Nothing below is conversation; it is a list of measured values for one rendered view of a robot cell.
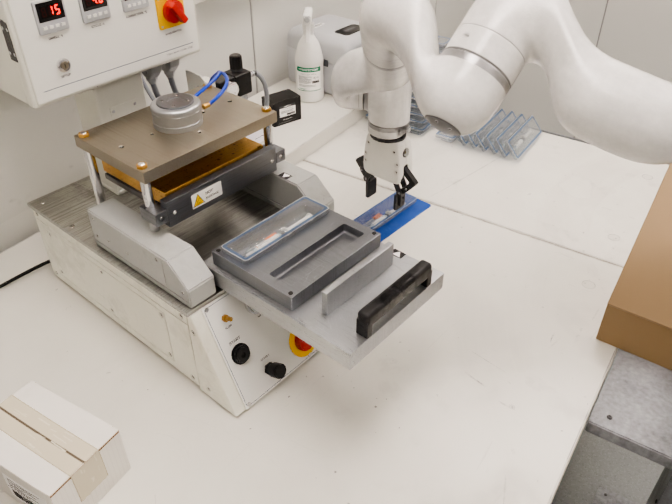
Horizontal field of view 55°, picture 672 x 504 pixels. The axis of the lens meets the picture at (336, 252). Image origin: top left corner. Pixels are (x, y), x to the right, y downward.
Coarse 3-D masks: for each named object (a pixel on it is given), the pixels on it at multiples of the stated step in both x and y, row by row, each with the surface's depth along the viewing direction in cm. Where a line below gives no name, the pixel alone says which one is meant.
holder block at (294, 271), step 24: (336, 216) 103; (288, 240) 98; (312, 240) 98; (336, 240) 101; (360, 240) 98; (216, 264) 97; (240, 264) 94; (264, 264) 94; (288, 264) 95; (312, 264) 96; (336, 264) 94; (264, 288) 91; (288, 288) 89; (312, 288) 91
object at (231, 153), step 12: (240, 144) 109; (252, 144) 109; (204, 156) 106; (216, 156) 106; (228, 156) 106; (240, 156) 106; (108, 168) 106; (180, 168) 103; (192, 168) 103; (204, 168) 103; (216, 168) 103; (120, 180) 106; (132, 180) 102; (156, 180) 100; (168, 180) 100; (180, 180) 100; (192, 180) 100; (132, 192) 104; (156, 192) 99; (168, 192) 97
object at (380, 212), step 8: (384, 200) 148; (392, 200) 148; (408, 200) 148; (376, 208) 146; (384, 208) 146; (392, 208) 146; (400, 208) 146; (360, 216) 143; (368, 216) 143; (376, 216) 143; (384, 216) 143; (368, 224) 141; (376, 224) 141
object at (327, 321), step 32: (384, 256) 94; (224, 288) 97; (352, 288) 91; (384, 288) 93; (416, 288) 93; (288, 320) 89; (320, 320) 88; (352, 320) 88; (384, 320) 88; (352, 352) 83
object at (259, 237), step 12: (300, 204) 105; (312, 204) 105; (276, 216) 102; (288, 216) 102; (300, 216) 102; (312, 216) 102; (252, 228) 99; (264, 228) 99; (276, 228) 99; (288, 228) 99; (240, 240) 97; (252, 240) 97; (264, 240) 97; (276, 240) 97; (240, 252) 94; (252, 252) 94
